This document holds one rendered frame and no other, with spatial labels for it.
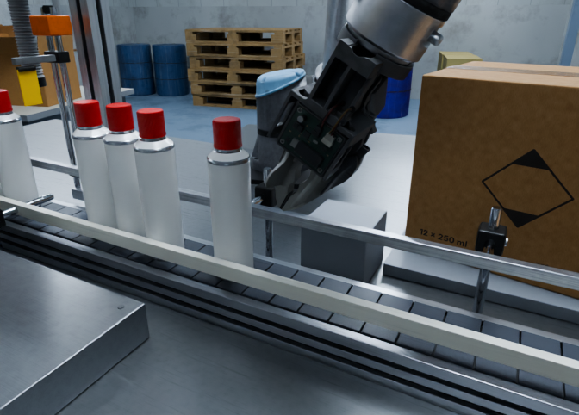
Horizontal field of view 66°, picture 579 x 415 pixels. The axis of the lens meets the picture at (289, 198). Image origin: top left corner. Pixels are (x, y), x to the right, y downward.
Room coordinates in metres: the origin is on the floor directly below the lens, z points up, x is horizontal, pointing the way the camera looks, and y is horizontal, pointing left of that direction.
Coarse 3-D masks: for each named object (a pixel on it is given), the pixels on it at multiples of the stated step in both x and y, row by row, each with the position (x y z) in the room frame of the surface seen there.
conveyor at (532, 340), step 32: (32, 224) 0.66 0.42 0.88; (128, 256) 0.56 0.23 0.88; (224, 288) 0.48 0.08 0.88; (256, 288) 0.47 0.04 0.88; (352, 288) 0.47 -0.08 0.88; (320, 320) 0.42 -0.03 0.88; (352, 320) 0.41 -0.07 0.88; (448, 320) 0.41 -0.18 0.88; (480, 320) 0.41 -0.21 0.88; (448, 352) 0.36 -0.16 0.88; (576, 352) 0.36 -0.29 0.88; (544, 384) 0.32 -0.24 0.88
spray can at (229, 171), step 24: (216, 120) 0.51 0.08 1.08; (216, 144) 0.50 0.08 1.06; (240, 144) 0.51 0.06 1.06; (216, 168) 0.49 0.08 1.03; (240, 168) 0.50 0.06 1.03; (216, 192) 0.49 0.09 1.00; (240, 192) 0.49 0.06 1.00; (216, 216) 0.50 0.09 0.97; (240, 216) 0.49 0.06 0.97; (216, 240) 0.50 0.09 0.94; (240, 240) 0.49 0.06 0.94
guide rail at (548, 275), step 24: (48, 168) 0.73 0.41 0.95; (72, 168) 0.70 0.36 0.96; (192, 192) 0.59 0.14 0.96; (264, 216) 0.53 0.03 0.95; (288, 216) 0.52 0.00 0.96; (312, 216) 0.51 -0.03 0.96; (360, 240) 0.47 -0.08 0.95; (384, 240) 0.46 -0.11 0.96; (408, 240) 0.45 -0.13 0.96; (480, 264) 0.41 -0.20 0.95; (504, 264) 0.40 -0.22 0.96; (528, 264) 0.40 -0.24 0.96; (576, 288) 0.37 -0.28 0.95
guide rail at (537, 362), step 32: (64, 224) 0.61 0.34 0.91; (96, 224) 0.59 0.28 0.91; (160, 256) 0.52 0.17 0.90; (192, 256) 0.50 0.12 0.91; (288, 288) 0.43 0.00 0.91; (320, 288) 0.42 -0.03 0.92; (384, 320) 0.38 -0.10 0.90; (416, 320) 0.37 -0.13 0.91; (480, 352) 0.34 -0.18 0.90; (512, 352) 0.32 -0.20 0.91; (544, 352) 0.32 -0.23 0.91; (576, 384) 0.30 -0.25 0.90
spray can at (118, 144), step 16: (112, 112) 0.59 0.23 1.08; (128, 112) 0.60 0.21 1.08; (112, 128) 0.59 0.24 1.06; (128, 128) 0.59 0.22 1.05; (112, 144) 0.58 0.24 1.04; (128, 144) 0.58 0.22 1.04; (112, 160) 0.58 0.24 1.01; (128, 160) 0.58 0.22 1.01; (112, 176) 0.58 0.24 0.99; (128, 176) 0.58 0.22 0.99; (112, 192) 0.59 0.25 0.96; (128, 192) 0.58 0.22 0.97; (128, 208) 0.58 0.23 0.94; (128, 224) 0.58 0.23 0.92
